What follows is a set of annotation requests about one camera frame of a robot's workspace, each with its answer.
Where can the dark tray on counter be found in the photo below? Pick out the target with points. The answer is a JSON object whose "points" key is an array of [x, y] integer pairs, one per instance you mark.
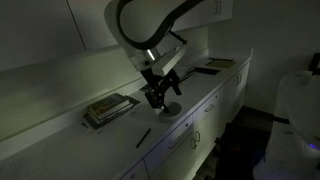
{"points": [[207, 71]]}

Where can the black marker pen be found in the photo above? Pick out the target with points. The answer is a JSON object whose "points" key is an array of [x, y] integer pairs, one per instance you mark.
{"points": [[143, 138]]}

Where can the white upper wall cabinets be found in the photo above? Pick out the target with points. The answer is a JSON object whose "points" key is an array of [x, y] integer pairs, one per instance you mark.
{"points": [[33, 31]]}

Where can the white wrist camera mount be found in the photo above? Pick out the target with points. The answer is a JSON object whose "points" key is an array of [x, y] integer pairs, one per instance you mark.
{"points": [[159, 64]]}

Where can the dark chair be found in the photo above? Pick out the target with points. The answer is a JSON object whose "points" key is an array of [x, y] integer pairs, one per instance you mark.
{"points": [[241, 148]]}

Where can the stack of books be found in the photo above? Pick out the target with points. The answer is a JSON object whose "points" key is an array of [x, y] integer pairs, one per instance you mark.
{"points": [[105, 110]]}

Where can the white cylindrical machine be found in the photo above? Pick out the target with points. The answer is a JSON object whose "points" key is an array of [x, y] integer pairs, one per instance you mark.
{"points": [[293, 149]]}

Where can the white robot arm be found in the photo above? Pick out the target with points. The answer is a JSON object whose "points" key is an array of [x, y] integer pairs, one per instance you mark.
{"points": [[144, 30]]}

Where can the white bowl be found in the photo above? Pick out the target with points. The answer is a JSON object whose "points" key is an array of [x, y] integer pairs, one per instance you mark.
{"points": [[173, 107]]}

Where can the white base cabinets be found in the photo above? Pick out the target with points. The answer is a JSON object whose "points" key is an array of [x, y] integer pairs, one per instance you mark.
{"points": [[177, 146]]}

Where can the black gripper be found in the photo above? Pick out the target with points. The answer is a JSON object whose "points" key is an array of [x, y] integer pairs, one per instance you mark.
{"points": [[159, 85]]}

